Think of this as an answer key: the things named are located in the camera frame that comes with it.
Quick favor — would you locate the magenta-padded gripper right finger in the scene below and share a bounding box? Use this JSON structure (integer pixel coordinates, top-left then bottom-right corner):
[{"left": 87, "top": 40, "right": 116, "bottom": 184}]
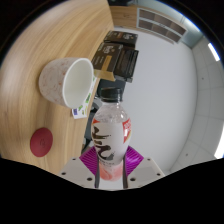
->
[{"left": 122, "top": 145, "right": 166, "bottom": 189}]

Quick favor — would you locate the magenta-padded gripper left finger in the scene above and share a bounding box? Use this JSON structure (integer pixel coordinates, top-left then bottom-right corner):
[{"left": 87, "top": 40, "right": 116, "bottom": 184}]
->
[{"left": 57, "top": 145, "right": 101, "bottom": 190}]

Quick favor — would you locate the clear pink drink bottle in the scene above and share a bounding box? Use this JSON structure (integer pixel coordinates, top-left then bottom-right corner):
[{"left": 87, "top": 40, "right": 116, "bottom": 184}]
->
[{"left": 90, "top": 86, "right": 133, "bottom": 182}]

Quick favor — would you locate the flat round red coaster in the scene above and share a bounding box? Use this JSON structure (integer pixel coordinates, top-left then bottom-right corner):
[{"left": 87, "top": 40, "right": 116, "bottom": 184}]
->
[{"left": 29, "top": 127, "right": 54, "bottom": 158}]

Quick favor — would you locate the white sticker sheet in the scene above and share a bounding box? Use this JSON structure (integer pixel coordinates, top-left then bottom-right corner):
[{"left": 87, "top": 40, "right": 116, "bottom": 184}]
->
[{"left": 71, "top": 76, "right": 98, "bottom": 120}]

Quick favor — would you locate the long ceiling light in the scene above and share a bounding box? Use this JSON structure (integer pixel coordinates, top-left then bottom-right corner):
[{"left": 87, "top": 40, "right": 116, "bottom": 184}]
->
[
  {"left": 214, "top": 130, "right": 224, "bottom": 160},
  {"left": 206, "top": 42, "right": 221, "bottom": 62}
]

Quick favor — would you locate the white speckled cup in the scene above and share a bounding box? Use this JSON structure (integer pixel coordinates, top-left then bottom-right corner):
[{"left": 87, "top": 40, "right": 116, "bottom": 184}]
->
[{"left": 38, "top": 56, "right": 95, "bottom": 110}]

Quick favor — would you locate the black cardboard box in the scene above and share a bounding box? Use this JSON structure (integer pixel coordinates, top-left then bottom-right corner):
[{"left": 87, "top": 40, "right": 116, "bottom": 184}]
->
[{"left": 114, "top": 46, "right": 140, "bottom": 84}]

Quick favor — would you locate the small dark brown box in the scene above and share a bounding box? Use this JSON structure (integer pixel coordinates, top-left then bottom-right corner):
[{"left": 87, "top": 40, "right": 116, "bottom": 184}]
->
[{"left": 103, "top": 30, "right": 139, "bottom": 48}]

